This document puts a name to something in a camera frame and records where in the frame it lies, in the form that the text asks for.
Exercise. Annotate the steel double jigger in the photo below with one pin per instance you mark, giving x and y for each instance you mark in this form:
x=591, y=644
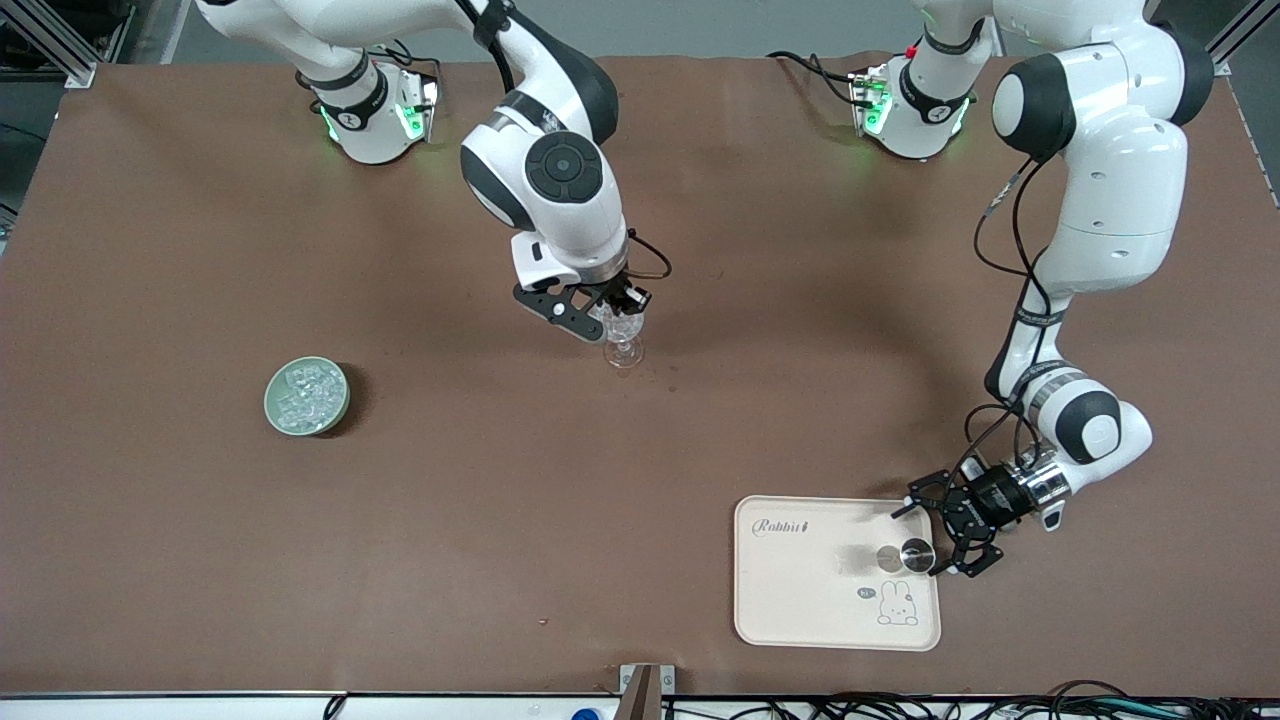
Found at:
x=915, y=556

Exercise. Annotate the brown table mat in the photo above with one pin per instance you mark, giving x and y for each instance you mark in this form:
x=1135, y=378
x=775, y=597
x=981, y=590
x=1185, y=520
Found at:
x=400, y=550

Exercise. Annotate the cream rabbit print tray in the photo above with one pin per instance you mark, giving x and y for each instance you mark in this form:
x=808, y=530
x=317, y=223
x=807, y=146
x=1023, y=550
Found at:
x=800, y=590

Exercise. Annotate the pile of clear ice cubes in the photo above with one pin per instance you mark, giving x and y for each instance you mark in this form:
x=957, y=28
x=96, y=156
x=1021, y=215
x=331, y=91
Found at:
x=308, y=395

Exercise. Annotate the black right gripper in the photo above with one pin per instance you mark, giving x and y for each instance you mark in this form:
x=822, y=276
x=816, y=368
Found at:
x=621, y=292

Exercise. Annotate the clear stemmed wine glass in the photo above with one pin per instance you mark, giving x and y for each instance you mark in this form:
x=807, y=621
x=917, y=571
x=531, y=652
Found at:
x=625, y=332

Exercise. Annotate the pale green round bowl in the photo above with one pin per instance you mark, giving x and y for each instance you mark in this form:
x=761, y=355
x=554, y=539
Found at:
x=270, y=400

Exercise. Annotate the grey metal mount bracket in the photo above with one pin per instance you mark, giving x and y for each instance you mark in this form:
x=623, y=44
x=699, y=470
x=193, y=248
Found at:
x=626, y=680

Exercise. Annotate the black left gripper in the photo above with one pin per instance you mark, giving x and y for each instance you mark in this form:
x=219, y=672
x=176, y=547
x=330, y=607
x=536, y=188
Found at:
x=993, y=497

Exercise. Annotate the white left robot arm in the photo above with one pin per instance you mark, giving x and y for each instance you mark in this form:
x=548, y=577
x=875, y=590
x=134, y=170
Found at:
x=1120, y=200

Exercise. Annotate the aluminium frame profile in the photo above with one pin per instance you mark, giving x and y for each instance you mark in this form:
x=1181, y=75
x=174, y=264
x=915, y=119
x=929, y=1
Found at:
x=1235, y=35
x=60, y=50

